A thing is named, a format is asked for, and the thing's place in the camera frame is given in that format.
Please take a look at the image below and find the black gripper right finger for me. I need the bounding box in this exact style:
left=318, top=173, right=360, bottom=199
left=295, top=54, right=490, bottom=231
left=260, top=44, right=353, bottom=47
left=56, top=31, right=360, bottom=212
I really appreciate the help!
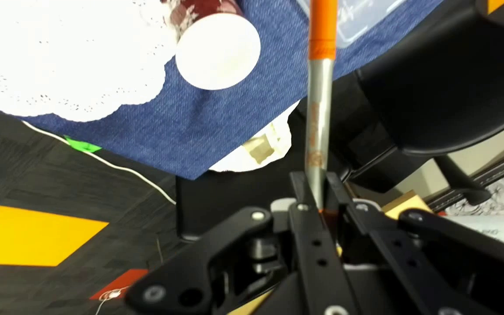
left=325, top=171, right=504, bottom=315

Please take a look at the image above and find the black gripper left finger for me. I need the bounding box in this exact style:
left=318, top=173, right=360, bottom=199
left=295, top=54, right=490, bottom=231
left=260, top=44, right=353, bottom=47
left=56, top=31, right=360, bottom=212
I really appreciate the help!
left=126, top=171, right=362, bottom=315

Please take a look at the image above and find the grey sharpie with orange cap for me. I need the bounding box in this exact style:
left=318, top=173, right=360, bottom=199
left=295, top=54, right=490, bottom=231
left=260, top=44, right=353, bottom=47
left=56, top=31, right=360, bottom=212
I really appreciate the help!
left=302, top=0, right=341, bottom=213

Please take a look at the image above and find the blue tablecloth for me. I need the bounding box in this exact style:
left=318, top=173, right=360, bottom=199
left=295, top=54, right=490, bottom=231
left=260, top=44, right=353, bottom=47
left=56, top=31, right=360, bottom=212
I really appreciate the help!
left=0, top=0, right=446, bottom=182

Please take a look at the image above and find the white paper doily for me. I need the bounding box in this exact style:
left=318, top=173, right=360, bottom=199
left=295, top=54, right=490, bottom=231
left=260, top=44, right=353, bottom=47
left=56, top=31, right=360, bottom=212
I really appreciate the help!
left=0, top=0, right=178, bottom=124

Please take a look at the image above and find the thin white cord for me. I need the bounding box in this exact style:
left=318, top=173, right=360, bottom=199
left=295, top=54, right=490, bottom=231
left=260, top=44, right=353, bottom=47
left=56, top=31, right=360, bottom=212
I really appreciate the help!
left=21, top=119, right=178, bottom=206

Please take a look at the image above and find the black chair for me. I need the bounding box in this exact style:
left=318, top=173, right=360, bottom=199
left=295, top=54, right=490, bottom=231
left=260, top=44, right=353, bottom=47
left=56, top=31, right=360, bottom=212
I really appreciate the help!
left=320, top=0, right=504, bottom=177

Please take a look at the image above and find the white bag with beige patch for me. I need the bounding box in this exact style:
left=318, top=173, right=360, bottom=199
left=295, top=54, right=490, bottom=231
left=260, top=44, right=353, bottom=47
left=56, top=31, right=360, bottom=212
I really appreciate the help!
left=208, top=101, right=301, bottom=175

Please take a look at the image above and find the green tape piece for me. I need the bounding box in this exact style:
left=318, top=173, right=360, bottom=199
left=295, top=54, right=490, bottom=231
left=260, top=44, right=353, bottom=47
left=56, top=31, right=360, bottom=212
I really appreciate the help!
left=63, top=135, right=103, bottom=156

